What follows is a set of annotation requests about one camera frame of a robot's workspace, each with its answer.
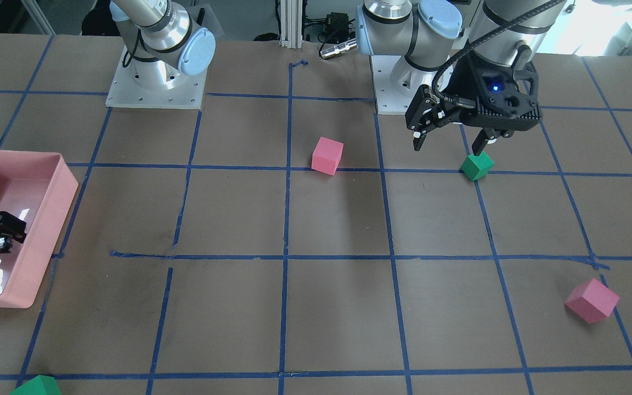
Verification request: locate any pink plastic bin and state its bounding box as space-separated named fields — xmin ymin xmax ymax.
xmin=0 ymin=150 xmax=78 ymax=308

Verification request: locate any pink foam cube centre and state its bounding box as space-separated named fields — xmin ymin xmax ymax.
xmin=311 ymin=137 xmax=344 ymax=177

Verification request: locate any pink foam cube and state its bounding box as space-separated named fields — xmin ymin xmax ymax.
xmin=565 ymin=278 xmax=620 ymax=324
xmin=311 ymin=137 xmax=344 ymax=177

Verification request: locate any aluminium frame post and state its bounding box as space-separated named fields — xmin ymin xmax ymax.
xmin=278 ymin=0 xmax=305 ymax=49

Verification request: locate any green foam cube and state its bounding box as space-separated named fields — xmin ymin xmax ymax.
xmin=10 ymin=375 xmax=61 ymax=395
xmin=460 ymin=152 xmax=495 ymax=182

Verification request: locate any green foam cube far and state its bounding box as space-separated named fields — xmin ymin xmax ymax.
xmin=10 ymin=375 xmax=61 ymax=395

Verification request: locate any green foam cube centre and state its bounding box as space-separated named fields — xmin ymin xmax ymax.
xmin=460 ymin=152 xmax=495 ymax=182

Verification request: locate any pink foam cube near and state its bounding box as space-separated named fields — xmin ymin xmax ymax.
xmin=565 ymin=278 xmax=620 ymax=324

